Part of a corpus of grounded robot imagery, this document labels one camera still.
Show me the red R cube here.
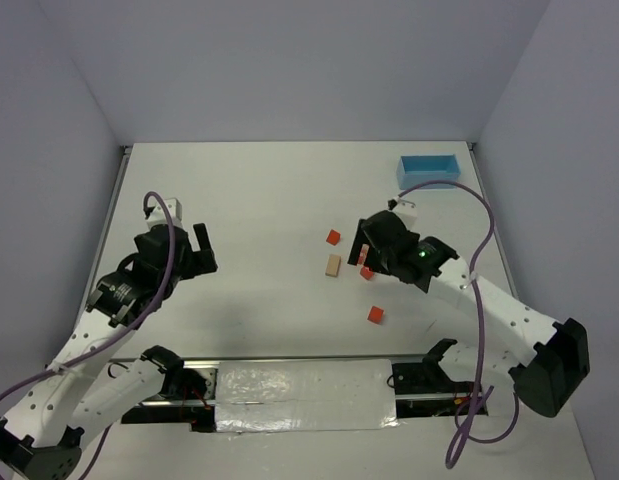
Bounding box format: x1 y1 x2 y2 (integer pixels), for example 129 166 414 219
360 266 375 281

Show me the plain red cube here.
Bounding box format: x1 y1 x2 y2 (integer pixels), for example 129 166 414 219
367 306 385 325

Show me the blue plastic bin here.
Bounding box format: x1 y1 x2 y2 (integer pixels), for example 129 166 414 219
396 154 461 190

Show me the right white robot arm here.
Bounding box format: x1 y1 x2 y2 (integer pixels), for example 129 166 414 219
348 210 590 418

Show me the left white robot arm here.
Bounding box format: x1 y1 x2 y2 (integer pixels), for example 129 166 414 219
0 223 218 479

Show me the red wedge block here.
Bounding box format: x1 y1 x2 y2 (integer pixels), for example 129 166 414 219
326 229 341 245

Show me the natural wood rectangular block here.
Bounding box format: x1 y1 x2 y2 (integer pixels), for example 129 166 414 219
325 254 341 278

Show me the silver tape sheet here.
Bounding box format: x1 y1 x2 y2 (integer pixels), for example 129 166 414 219
215 359 398 433

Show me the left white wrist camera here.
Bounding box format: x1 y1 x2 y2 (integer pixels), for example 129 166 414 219
143 197 183 230

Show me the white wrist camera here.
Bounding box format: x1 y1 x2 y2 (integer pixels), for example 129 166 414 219
388 197 418 231
143 197 183 230

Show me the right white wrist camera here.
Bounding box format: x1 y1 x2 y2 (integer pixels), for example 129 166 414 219
388 197 418 231

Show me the left aluminium table rail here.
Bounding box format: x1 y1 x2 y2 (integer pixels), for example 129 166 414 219
66 143 134 340

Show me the aluminium table rail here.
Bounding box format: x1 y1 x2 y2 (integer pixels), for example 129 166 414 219
66 143 134 340
467 142 519 299

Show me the right aluminium table rail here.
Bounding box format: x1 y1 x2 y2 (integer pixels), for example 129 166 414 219
467 142 519 299

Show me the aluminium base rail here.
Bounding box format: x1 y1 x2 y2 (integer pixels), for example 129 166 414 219
122 357 473 434

